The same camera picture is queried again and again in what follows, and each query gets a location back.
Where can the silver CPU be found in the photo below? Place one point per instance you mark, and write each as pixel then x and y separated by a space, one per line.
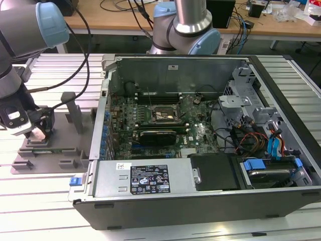
pixel 37 134

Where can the thin metal locking lever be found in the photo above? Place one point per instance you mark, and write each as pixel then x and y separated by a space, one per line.
pixel 149 96
pixel 164 116

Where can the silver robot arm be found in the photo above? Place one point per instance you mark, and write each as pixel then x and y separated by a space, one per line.
pixel 22 27

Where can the CPU socket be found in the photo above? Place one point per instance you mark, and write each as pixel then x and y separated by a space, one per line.
pixel 163 111

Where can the grey parts rack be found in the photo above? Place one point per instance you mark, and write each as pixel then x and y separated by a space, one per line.
pixel 57 143

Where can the green RAM stick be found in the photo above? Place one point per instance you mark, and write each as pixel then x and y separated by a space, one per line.
pixel 47 151

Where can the blue case latch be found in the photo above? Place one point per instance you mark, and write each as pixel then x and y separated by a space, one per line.
pixel 75 181

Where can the silver power supply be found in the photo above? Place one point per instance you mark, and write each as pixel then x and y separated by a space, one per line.
pixel 113 180

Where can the black graphics card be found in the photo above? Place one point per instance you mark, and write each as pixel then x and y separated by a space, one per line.
pixel 158 138

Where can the RAM slot with white latches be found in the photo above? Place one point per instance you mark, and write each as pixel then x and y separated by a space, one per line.
pixel 184 130
pixel 160 124
pixel 158 99
pixel 158 93

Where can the wide black device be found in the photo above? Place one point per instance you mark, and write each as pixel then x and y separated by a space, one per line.
pixel 73 6

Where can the wooden desk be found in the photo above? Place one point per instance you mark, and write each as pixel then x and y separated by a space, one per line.
pixel 113 21

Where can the silver finned heatsink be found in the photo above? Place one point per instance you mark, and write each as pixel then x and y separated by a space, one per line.
pixel 189 152

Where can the silver coin battery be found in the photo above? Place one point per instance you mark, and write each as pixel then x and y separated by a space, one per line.
pixel 196 100

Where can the green motherboard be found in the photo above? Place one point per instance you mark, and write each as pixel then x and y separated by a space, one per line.
pixel 200 140

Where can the open black PC case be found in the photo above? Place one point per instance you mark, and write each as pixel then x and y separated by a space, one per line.
pixel 175 211

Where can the black plastic shroud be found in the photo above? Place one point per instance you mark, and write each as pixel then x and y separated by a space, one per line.
pixel 213 173

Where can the tall black box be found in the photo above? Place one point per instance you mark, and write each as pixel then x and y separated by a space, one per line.
pixel 223 12

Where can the small black adapter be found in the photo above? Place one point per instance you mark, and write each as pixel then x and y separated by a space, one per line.
pixel 249 24

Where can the hard disk in blue carrier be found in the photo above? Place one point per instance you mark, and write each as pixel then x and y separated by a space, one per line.
pixel 270 175

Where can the small black cube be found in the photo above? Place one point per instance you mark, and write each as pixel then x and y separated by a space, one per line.
pixel 255 10

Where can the clear plastic bags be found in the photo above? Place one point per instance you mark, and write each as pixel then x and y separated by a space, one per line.
pixel 288 12

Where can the white red carton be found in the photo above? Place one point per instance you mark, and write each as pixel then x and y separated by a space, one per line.
pixel 313 10

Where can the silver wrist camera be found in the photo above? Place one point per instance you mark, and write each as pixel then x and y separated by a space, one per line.
pixel 15 118

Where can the metal disk bay bracket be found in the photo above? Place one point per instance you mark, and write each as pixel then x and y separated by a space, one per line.
pixel 233 103

